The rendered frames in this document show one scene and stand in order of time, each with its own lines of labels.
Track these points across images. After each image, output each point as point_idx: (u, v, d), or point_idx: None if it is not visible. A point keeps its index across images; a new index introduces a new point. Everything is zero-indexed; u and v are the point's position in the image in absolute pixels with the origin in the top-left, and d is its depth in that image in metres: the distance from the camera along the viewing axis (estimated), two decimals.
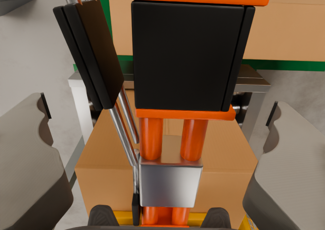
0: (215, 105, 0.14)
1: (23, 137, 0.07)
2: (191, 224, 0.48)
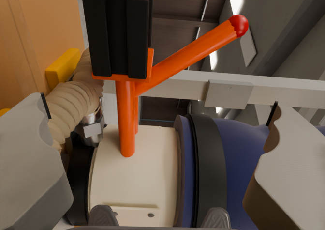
0: None
1: (23, 137, 0.07)
2: (68, 74, 0.32)
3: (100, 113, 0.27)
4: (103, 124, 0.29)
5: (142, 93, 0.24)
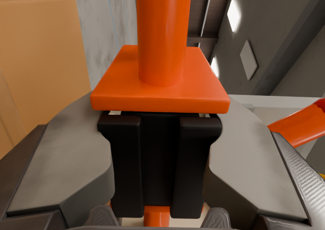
0: None
1: (85, 124, 0.08)
2: None
3: (118, 217, 0.19)
4: (121, 222, 0.21)
5: None
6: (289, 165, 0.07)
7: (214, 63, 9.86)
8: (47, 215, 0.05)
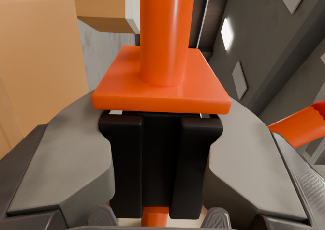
0: None
1: (85, 124, 0.08)
2: None
3: None
4: None
5: None
6: (289, 165, 0.07)
7: None
8: (47, 215, 0.05)
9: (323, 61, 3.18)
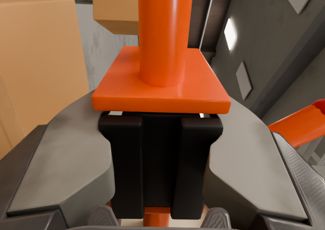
0: None
1: (85, 124, 0.08)
2: None
3: (117, 219, 0.19)
4: (120, 224, 0.21)
5: None
6: (289, 165, 0.07)
7: None
8: (47, 215, 0.05)
9: None
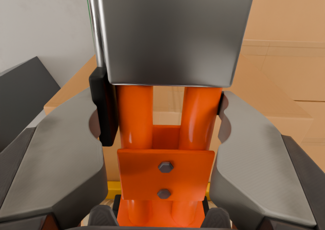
0: None
1: (76, 125, 0.08)
2: None
3: None
4: None
5: None
6: (299, 170, 0.07)
7: None
8: (40, 219, 0.05)
9: None
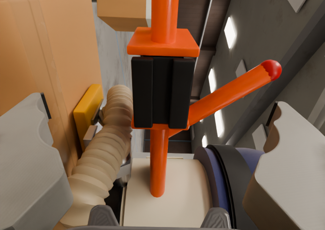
0: None
1: (23, 137, 0.07)
2: (93, 112, 0.33)
3: (130, 154, 0.27)
4: (131, 162, 0.29)
5: (174, 134, 0.25)
6: None
7: (212, 74, 10.33)
8: None
9: None
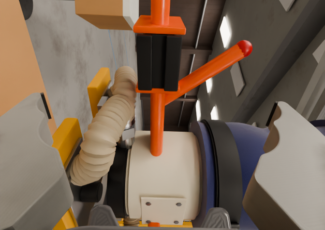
0: None
1: (23, 137, 0.07)
2: (103, 89, 0.39)
3: (135, 119, 0.33)
4: (135, 129, 0.35)
5: (169, 102, 0.31)
6: None
7: None
8: None
9: (315, 57, 3.31)
